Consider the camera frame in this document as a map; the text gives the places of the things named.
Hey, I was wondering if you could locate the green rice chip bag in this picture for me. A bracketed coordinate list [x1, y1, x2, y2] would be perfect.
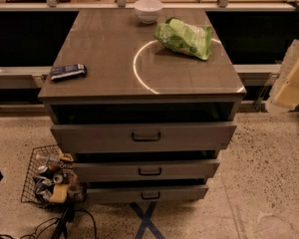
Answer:
[153, 18, 212, 61]

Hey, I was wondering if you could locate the yellow sponge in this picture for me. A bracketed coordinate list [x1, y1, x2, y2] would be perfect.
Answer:
[50, 184, 68, 203]

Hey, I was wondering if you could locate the grey drawer cabinet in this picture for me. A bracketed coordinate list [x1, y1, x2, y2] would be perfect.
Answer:
[39, 9, 245, 190]

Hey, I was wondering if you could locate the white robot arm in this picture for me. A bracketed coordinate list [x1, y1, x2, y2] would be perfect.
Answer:
[265, 40, 299, 114]

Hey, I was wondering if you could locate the white bowl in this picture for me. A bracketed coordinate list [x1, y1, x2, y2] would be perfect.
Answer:
[134, 0, 163, 24]

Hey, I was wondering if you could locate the black cable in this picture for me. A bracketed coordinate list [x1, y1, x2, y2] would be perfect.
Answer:
[19, 209, 98, 239]

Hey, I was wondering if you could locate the black wire basket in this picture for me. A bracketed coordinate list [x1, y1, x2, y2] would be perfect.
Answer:
[21, 145, 87, 206]

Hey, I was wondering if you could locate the top grey drawer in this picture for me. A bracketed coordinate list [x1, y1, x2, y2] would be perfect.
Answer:
[51, 121, 236, 153]

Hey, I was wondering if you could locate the clear plastic bottle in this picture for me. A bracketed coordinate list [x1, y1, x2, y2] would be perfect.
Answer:
[36, 152, 60, 164]

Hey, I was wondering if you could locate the middle grey drawer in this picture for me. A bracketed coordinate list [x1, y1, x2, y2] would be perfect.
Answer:
[74, 159, 220, 182]

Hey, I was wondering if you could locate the bottom grey drawer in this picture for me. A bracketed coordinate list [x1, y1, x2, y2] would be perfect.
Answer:
[87, 184, 208, 204]

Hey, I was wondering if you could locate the grey drawer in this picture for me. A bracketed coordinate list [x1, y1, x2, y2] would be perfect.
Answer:
[87, 184, 208, 204]
[74, 159, 220, 182]
[51, 121, 236, 153]

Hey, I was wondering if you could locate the blue rxbar blueberry bar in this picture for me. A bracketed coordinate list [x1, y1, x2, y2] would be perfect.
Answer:
[51, 64, 87, 82]

